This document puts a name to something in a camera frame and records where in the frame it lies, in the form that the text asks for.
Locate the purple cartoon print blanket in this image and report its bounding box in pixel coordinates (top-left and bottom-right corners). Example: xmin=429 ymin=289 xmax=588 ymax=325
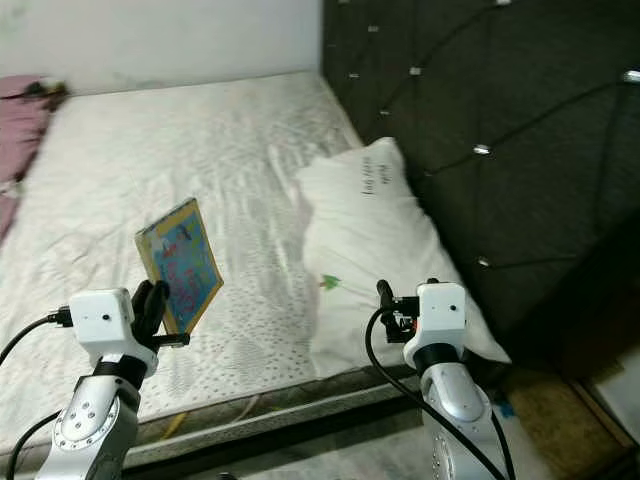
xmin=0 ymin=75 xmax=68 ymax=243

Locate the white pillow green tree print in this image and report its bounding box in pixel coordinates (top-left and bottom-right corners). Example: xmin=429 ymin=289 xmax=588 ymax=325
xmin=294 ymin=136 xmax=513 ymax=381

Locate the yellow bordered children's book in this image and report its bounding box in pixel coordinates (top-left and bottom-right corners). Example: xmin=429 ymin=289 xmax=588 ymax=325
xmin=134 ymin=196 xmax=225 ymax=338

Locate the dark bed frame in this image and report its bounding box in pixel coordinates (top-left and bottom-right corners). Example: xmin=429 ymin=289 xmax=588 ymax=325
xmin=130 ymin=390 xmax=426 ymax=476

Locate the grey quilted mattress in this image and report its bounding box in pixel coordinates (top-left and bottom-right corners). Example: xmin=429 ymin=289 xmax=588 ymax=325
xmin=0 ymin=70 xmax=513 ymax=469

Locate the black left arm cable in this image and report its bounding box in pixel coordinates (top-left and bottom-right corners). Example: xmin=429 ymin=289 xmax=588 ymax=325
xmin=8 ymin=410 xmax=61 ymax=480
xmin=0 ymin=308 xmax=81 ymax=366

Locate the dark tufted headboard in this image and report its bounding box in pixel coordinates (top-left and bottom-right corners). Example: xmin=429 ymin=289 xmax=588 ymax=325
xmin=320 ymin=0 xmax=640 ymax=386

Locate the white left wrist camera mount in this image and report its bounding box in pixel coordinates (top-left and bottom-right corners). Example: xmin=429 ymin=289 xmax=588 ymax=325
xmin=73 ymin=287 xmax=153 ymax=381

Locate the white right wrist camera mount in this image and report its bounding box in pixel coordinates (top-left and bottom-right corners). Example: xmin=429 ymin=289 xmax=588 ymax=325
xmin=403 ymin=281 xmax=471 ymax=371

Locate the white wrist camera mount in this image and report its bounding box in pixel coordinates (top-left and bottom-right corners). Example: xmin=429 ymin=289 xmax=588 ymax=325
xmin=73 ymin=287 xmax=153 ymax=381
xmin=403 ymin=281 xmax=471 ymax=371

